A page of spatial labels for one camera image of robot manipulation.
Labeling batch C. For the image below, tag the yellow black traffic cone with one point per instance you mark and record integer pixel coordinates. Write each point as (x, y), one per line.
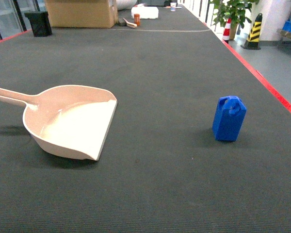
(252, 42)

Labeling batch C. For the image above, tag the white paper cup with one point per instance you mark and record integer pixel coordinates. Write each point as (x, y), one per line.
(173, 6)

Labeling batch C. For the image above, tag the white foam box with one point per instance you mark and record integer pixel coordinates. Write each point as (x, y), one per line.
(145, 12)

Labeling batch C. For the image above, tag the beige plastic dustpan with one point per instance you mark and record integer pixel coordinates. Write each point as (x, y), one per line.
(70, 121)

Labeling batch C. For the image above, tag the green potted plant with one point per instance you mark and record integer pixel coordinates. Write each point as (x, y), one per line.
(239, 11)

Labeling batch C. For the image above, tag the large cardboard box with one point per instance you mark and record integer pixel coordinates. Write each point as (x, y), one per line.
(82, 13)

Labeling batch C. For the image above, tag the orange can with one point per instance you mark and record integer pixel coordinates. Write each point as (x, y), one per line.
(137, 19)

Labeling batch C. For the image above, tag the black plastic bin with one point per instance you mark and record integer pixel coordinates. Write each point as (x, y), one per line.
(39, 21)

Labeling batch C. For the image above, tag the red white traffic cone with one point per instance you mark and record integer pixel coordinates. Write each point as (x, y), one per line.
(226, 31)

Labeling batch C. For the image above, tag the small hand brush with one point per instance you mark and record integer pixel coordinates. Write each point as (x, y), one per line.
(123, 22)

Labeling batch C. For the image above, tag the steel flow rack shelf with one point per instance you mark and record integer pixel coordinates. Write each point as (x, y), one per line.
(285, 35)

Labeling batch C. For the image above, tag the blue plastic block part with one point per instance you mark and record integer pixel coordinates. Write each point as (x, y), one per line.
(228, 118)

